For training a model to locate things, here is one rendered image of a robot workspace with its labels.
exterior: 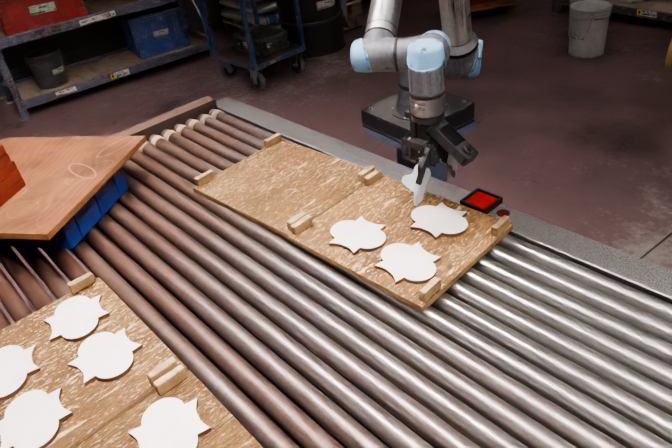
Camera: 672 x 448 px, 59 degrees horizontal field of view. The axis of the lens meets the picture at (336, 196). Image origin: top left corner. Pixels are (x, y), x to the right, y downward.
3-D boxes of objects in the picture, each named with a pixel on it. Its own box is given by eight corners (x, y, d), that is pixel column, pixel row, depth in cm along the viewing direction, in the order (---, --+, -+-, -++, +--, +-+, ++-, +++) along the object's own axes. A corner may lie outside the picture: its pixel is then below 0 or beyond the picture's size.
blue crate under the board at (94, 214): (43, 186, 186) (31, 158, 181) (131, 187, 179) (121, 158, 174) (-26, 247, 161) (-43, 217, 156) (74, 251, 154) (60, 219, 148)
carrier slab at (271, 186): (281, 142, 192) (280, 138, 192) (379, 177, 167) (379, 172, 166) (193, 192, 172) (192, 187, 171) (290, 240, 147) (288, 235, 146)
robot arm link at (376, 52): (375, -89, 154) (344, 51, 131) (417, -94, 151) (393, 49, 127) (383, -51, 164) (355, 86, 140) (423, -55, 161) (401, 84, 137)
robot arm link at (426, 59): (447, 35, 124) (442, 49, 117) (448, 84, 129) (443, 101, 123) (409, 36, 126) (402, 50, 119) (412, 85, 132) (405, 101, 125)
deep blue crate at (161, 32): (177, 36, 589) (166, -2, 569) (192, 45, 559) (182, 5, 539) (127, 50, 568) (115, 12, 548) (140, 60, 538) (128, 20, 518)
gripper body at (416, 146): (422, 148, 141) (420, 101, 134) (452, 157, 135) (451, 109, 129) (401, 161, 137) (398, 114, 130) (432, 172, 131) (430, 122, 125)
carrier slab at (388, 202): (381, 179, 166) (380, 174, 165) (513, 229, 140) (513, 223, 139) (288, 241, 146) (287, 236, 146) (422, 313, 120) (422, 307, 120)
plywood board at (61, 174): (8, 142, 193) (6, 137, 192) (147, 140, 181) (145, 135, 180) (-118, 234, 153) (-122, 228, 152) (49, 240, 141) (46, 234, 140)
